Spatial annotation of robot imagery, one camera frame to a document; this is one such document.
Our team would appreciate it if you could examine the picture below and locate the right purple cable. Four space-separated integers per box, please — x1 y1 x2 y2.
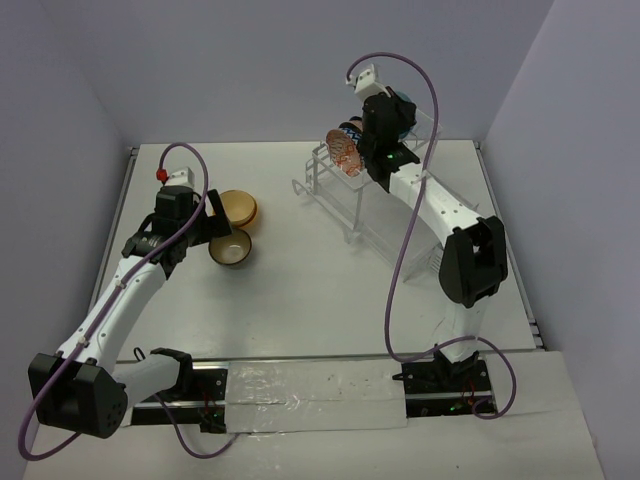
345 52 518 420

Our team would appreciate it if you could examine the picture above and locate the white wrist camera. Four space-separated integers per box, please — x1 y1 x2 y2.
156 167 195 190
346 64 388 103

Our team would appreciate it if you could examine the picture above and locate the yellow orange bowl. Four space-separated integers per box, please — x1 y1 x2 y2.
241 199 259 228

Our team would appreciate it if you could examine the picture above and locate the solid blue bowl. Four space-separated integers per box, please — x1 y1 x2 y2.
393 91 416 140

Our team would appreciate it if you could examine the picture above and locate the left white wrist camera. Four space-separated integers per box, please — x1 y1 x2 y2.
156 167 195 190

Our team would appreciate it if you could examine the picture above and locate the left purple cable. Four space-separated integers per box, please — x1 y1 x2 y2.
17 142 236 461

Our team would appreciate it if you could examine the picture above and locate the purple cable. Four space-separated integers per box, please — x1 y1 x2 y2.
345 52 518 420
17 142 236 461

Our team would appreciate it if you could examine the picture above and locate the orange white patterned bowl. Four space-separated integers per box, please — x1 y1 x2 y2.
325 127 363 178

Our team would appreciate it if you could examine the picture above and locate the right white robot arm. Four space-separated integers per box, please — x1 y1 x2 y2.
357 87 508 391

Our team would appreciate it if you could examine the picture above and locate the silver tape patch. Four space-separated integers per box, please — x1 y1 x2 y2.
224 359 408 433

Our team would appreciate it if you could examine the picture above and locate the cream bowl gold rim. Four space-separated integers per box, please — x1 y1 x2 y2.
220 190 255 227

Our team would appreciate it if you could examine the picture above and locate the black bowl cream inside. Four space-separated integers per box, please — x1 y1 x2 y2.
208 229 253 267

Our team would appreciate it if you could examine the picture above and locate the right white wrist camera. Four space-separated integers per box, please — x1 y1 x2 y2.
346 64 388 103

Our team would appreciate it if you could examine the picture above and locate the aluminium table edge rail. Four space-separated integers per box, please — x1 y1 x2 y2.
87 146 140 313

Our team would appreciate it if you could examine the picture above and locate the white wire dish rack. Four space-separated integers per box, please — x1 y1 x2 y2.
292 99 480 284

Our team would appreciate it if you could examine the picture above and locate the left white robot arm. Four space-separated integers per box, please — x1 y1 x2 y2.
28 186 232 438

